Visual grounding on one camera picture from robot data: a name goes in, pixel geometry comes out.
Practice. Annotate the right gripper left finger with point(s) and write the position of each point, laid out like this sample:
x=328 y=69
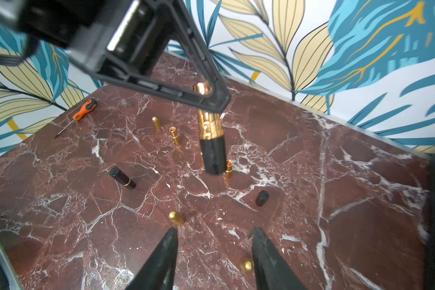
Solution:
x=158 y=272

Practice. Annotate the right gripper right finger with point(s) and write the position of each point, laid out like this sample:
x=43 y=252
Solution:
x=272 y=272

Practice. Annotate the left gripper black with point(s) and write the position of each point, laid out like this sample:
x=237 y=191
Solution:
x=119 y=42

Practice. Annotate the gold lipstick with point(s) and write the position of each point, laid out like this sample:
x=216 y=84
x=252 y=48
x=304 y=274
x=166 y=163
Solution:
x=177 y=218
x=229 y=169
x=246 y=265
x=175 y=136

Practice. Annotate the black lipstick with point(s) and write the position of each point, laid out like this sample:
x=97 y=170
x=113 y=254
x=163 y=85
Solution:
x=211 y=141
x=122 y=178

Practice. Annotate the black lipstick cap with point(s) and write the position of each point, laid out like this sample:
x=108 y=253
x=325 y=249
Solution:
x=262 y=198

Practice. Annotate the orange handled screwdriver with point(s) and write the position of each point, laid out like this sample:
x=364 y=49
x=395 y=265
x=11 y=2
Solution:
x=85 y=109

